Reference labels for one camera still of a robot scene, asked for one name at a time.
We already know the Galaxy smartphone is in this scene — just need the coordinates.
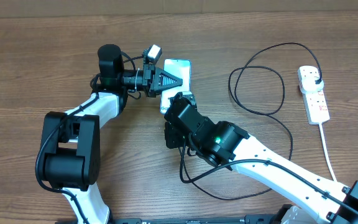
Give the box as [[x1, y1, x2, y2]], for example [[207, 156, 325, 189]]
[[160, 58, 191, 114]]

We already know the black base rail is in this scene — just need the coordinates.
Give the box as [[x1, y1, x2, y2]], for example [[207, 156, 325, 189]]
[[54, 205, 304, 224]]

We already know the white power strip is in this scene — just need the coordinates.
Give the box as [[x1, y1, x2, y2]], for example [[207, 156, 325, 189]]
[[296, 65, 331, 125]]

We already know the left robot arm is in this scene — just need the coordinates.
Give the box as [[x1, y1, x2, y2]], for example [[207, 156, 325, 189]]
[[35, 44, 191, 223]]

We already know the white charger adapter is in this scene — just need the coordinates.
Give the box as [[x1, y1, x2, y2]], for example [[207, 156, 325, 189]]
[[300, 77, 324, 94]]

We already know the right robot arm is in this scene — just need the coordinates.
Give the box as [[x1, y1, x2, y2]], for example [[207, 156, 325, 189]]
[[164, 92, 358, 223]]

